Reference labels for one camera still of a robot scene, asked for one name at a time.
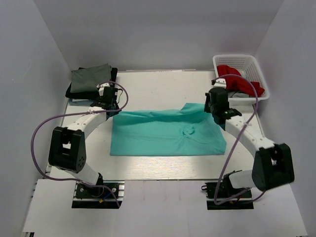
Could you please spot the white plastic basket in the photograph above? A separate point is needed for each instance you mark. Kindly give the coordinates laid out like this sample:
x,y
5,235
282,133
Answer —
x,y
246,65

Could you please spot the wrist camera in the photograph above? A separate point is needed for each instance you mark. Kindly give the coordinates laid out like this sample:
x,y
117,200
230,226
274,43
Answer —
x,y
101,87
219,83

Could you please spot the folded grey t shirt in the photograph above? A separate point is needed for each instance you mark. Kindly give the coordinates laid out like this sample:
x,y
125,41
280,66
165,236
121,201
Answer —
x,y
87,79

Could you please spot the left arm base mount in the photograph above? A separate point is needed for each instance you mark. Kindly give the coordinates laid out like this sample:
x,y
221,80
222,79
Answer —
x,y
99,198

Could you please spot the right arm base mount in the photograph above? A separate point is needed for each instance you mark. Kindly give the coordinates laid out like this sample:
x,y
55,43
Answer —
x,y
235,199

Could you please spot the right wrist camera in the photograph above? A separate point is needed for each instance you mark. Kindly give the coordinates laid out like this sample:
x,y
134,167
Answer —
x,y
219,83

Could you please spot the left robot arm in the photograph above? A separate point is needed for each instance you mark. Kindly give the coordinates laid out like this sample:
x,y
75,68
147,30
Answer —
x,y
68,149

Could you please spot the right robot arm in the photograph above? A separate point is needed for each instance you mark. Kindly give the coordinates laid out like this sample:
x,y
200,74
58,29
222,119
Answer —
x,y
272,166

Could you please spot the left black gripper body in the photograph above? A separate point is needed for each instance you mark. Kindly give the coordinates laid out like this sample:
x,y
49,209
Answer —
x,y
116,105

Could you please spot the folded light blue t shirt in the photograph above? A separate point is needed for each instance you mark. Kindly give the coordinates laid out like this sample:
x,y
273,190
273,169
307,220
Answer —
x,y
79,102

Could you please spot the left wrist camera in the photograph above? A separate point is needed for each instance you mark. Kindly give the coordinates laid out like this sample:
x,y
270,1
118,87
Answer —
x,y
101,87

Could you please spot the grey t shirt in basket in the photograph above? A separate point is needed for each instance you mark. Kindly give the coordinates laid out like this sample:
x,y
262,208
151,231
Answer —
x,y
240,95

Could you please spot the teal t shirt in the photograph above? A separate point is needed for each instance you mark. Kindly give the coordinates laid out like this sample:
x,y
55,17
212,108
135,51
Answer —
x,y
186,132

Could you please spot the red t shirt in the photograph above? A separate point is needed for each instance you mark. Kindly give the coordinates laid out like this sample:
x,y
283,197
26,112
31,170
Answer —
x,y
223,71

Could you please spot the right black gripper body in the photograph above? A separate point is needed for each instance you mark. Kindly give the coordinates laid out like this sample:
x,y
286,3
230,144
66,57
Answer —
x,y
209,107

